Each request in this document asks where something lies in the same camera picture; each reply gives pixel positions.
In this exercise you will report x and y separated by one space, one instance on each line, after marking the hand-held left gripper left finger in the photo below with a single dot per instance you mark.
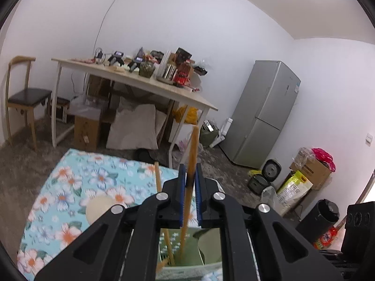
182 193

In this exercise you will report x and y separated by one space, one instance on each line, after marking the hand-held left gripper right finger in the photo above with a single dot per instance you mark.
199 193

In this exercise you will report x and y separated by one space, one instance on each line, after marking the white soup spoon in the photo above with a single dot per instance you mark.
209 246

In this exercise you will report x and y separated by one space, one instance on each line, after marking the green perforated utensil holder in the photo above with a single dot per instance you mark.
190 269

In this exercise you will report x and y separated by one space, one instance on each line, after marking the beige rice paddle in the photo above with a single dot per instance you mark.
98 209

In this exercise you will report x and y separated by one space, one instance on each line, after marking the pale pink plastic bag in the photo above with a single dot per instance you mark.
184 146

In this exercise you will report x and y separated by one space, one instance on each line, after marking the dark green bag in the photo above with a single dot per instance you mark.
209 136

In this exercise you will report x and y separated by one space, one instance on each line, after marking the white plastic bottle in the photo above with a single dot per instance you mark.
227 127

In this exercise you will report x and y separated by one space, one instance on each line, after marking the black rice cooker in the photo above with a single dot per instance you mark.
271 169

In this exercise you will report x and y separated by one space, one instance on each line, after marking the yellow plastic bag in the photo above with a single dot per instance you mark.
190 115

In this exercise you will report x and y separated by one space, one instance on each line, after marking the grey sack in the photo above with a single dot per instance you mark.
131 128

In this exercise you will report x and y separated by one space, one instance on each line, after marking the yellow green rice bag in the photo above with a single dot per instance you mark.
293 190

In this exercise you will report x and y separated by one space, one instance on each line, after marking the silver refrigerator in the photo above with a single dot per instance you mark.
263 108

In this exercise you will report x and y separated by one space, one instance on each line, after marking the blue floral blanket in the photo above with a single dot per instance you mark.
73 187

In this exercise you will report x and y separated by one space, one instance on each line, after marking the clear crumpled plastic bag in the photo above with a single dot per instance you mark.
304 155

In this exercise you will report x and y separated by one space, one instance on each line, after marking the tall brown cardboard box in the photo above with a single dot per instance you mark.
86 133

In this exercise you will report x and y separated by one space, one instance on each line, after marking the wooden table with white legs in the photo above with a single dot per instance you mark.
140 86

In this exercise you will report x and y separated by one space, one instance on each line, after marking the red oil bottle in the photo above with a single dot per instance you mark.
182 74

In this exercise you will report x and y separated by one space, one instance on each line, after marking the metal cup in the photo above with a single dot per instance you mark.
168 73

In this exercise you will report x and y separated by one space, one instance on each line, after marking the black round bin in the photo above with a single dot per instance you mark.
319 219

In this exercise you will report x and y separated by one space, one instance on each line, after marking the glass jar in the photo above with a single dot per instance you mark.
146 69

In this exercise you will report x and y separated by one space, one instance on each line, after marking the clear plastic storage box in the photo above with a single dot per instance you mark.
88 105

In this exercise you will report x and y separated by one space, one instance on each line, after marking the red snack packet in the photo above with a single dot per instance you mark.
325 237

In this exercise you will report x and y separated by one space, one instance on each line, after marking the flat brown cardboard box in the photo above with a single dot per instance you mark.
98 86

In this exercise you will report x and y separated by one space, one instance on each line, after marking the black device with screen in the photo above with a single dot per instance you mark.
116 58
135 63

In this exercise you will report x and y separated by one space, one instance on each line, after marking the dark printed box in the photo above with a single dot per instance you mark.
183 54

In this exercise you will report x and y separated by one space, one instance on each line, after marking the small dark countertop oven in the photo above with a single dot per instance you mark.
60 108

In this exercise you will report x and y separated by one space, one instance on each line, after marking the wooden chair with dark seat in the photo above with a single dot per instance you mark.
27 96

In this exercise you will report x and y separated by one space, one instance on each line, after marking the white wall socket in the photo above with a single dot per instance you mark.
369 140

